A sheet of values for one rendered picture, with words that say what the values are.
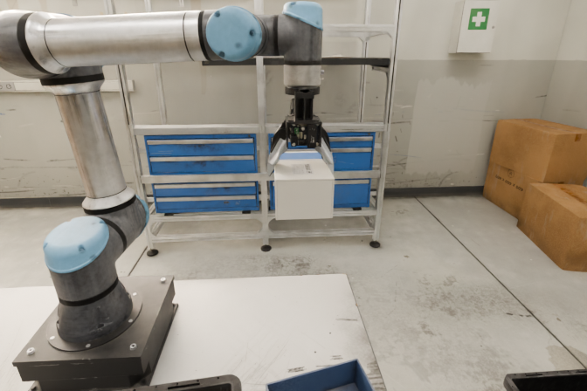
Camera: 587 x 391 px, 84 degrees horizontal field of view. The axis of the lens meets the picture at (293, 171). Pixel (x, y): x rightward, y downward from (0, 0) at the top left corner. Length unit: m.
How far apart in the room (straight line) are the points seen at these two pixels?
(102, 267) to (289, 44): 0.59
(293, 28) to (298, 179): 0.28
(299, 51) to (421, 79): 2.66
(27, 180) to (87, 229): 3.09
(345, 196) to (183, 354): 1.70
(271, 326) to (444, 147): 2.84
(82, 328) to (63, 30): 0.58
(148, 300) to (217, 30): 0.67
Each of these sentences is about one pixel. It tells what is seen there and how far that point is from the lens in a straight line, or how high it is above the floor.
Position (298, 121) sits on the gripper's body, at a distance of 0.64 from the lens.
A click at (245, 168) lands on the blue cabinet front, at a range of 2.23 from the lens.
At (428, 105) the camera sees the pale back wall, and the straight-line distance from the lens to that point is 3.32.
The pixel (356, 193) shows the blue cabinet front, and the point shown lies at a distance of 2.37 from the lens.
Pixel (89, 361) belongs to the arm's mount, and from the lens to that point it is 0.87.
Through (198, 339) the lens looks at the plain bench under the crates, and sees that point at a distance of 0.95.
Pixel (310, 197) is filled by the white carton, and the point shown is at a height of 1.10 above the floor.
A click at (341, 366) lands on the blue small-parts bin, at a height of 0.76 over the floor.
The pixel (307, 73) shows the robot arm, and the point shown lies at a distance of 0.65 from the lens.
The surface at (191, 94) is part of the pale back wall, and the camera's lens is 3.05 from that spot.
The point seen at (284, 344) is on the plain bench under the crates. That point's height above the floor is 0.70.
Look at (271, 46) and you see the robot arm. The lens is 0.65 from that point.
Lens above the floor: 1.38
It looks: 20 degrees down
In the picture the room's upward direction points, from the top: straight up
